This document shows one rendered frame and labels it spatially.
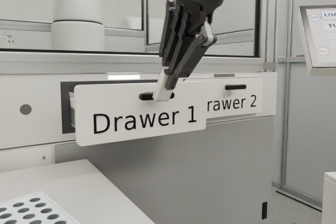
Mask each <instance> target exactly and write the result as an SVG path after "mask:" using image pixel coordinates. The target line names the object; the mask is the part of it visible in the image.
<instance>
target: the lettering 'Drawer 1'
mask: <svg viewBox="0 0 336 224"><path fill-rule="evenodd" d="M188 109H191V120H189V121H188V122H189V123H192V122H197V120H194V106H190V107H188ZM176 113H179V111H176V112H172V124H173V125H174V124H175V114H176ZM163 114H166V115H167V117H166V118H161V116H162V115H163ZM97 116H104V117H106V119H107V127H106V129H104V130H102V131H97ZM139 116H140V120H141V124H142V128H146V123H147V119H148V120H149V124H150V127H153V125H154V120H155V116H156V114H155V113H154V114H153V118H152V123H151V119H150V115H149V114H146V118H145V122H144V121H143V117H142V115H139ZM122 118H123V116H119V117H118V118H117V117H114V131H115V132H116V131H117V121H118V119H122ZM127 118H133V120H131V121H127V122H126V123H125V129H126V130H132V129H136V118H135V117H134V116H133V115H129V116H126V117H125V119H127ZM168 119H169V115H168V113H166V112H163V113H161V114H160V115H159V118H158V122H159V124H160V125H161V126H167V125H168V124H169V123H166V124H162V123H161V120H168ZM93 123H94V134H99V133H104V132H106V131H107V130H108V129H109V127H110V118H109V117H108V116H107V115H106V114H103V113H98V114H93ZM128 123H133V126H132V127H131V128H128V127H127V124H128Z"/></svg>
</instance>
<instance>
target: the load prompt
mask: <svg viewBox="0 0 336 224"><path fill-rule="evenodd" d="M320 13H321V17H322V19H323V20H336V10H320Z"/></svg>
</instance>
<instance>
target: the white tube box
mask: <svg viewBox="0 0 336 224"><path fill-rule="evenodd" d="M0 224H81V223H79V222H78V221H77V220H76V219H75V218H73V217H72V216H71V215H70V214H69V213H67V212H66V211H65V210H64V209H63V208H61V207H60V206H59V205H58V204H57V203H55V202H54V201H53V200H52V199H51V198H49V197H48V196H47V195H46V194H45V193H43V192H42V191H39V192H35V193H32V194H28V195H24V196H21V197H17V198H14V199H10V200H7V201H3V202H0Z"/></svg>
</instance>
